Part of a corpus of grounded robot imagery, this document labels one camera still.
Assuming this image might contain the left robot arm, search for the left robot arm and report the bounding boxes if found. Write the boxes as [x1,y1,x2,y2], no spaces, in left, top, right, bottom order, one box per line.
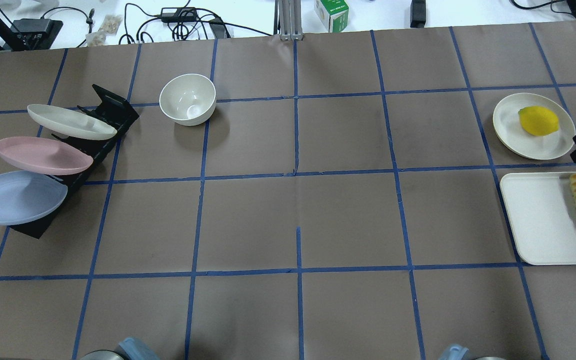
[80,337,161,360]

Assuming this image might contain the green white carton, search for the green white carton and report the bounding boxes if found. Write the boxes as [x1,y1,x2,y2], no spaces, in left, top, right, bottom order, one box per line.
[314,0,350,33]

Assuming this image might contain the yellow lemon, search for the yellow lemon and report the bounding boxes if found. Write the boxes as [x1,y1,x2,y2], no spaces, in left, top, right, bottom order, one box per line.
[518,105,560,137]

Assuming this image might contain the white rectangular tray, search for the white rectangular tray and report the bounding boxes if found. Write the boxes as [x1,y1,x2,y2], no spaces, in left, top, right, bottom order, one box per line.
[500,171,576,265]

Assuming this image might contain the cream bowl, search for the cream bowl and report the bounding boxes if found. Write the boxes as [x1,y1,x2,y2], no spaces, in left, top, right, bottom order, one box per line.
[158,73,217,126]

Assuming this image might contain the black plate rack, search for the black plate rack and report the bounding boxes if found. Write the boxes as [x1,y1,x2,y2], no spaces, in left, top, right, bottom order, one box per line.
[9,83,140,239]

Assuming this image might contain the blue plate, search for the blue plate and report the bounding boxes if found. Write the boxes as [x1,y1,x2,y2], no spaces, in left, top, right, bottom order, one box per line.
[0,170,68,226]

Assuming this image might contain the cream plate in rack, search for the cream plate in rack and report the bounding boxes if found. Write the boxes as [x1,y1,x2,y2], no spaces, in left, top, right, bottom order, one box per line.
[26,104,118,141]

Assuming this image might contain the aluminium frame post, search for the aluminium frame post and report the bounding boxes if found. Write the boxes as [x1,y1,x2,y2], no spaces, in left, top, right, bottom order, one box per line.
[273,0,304,41]

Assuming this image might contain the cream plate under lemon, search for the cream plate under lemon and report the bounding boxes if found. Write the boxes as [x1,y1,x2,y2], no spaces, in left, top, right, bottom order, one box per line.
[493,92,576,160]

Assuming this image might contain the pink plate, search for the pink plate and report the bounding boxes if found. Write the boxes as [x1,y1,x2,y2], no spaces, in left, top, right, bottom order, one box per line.
[0,136,94,176]

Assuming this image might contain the black power adapter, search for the black power adapter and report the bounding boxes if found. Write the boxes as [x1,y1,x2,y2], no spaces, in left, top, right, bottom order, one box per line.
[158,6,199,24]

